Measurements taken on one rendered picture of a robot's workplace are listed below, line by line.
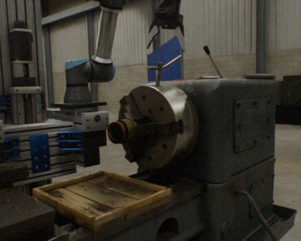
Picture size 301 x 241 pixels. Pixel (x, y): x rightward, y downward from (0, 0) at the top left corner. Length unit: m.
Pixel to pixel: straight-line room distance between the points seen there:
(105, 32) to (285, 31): 10.10
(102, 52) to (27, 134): 0.56
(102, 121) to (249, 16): 10.78
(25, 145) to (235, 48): 11.00
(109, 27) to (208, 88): 0.69
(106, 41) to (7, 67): 0.51
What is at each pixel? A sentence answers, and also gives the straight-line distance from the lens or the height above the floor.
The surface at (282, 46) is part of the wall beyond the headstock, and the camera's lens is 11.42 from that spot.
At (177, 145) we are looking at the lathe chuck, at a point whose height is 1.03.
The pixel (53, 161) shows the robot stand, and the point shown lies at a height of 0.89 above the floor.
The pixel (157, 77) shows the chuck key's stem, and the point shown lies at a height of 1.27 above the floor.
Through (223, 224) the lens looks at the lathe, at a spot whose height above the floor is 0.69.
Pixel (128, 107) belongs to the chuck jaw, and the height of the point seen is 1.16.
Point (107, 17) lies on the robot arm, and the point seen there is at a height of 1.58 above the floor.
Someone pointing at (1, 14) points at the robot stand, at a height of 1.61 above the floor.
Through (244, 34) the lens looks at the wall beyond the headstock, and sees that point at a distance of 11.96.
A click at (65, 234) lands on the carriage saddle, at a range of 0.69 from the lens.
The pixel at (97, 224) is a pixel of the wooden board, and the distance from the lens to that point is 0.80.
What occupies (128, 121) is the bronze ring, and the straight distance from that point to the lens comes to 1.01.
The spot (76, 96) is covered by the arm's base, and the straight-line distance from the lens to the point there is 1.57.
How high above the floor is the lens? 1.23
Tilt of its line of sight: 6 degrees down
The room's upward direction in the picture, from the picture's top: 2 degrees counter-clockwise
